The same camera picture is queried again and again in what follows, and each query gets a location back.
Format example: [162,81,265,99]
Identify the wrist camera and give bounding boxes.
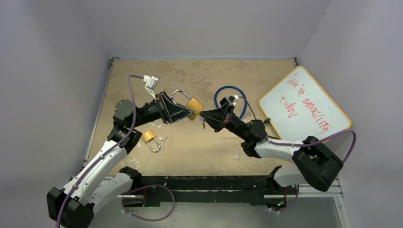
[225,95,240,107]
[143,75,159,99]

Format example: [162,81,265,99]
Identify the small keys of orange padlock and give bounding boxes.
[159,137,168,150]

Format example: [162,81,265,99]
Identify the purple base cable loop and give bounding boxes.
[121,183,176,222]

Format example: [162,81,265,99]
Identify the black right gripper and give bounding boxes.
[199,103,249,140]

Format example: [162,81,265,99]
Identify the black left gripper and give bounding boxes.
[131,91,193,128]

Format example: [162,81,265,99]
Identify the blue cable lock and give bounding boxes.
[213,85,248,119]

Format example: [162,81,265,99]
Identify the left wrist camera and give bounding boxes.
[143,75,159,99]

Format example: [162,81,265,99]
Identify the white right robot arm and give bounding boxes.
[200,100,344,193]

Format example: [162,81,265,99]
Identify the silver key set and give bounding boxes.
[200,116,206,129]

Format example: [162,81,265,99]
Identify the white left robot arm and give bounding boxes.
[47,92,194,228]

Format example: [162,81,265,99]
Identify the small keys of cable lock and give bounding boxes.
[242,112,251,120]

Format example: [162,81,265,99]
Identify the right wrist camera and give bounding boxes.
[225,95,240,107]

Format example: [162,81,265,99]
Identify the yellow framed whiteboard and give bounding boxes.
[259,66,351,141]

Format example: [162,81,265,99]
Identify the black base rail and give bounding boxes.
[119,167,298,210]

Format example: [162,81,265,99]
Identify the orange long shackle padlock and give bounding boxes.
[142,130,161,152]

